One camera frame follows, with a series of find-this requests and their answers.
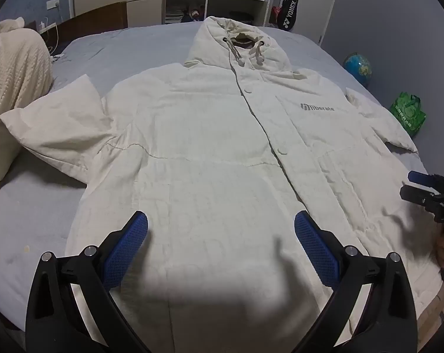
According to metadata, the blue globe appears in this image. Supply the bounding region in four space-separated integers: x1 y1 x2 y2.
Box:
342 52 373 87

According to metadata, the white charger with cable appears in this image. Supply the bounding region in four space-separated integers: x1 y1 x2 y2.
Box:
38 21 63 59

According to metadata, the green shopping bag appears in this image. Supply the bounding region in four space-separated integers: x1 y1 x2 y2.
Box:
390 92 427 136

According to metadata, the white hooded jacket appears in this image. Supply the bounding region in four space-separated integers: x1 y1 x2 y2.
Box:
0 16 444 353

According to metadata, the brown wooden headboard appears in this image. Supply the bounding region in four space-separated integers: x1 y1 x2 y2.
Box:
25 2 129 50

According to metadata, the cream knitted blanket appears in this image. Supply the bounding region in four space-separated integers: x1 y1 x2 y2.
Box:
0 18 55 118

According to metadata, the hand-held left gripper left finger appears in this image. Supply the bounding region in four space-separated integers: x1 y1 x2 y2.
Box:
25 211 151 353

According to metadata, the black racket bag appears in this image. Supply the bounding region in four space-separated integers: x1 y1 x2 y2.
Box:
271 0 305 32

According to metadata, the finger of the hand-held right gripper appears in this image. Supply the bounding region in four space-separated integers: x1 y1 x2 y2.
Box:
408 171 444 194
400 185 440 211

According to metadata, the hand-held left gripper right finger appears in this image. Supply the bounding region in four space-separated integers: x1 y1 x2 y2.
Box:
293 210 418 353

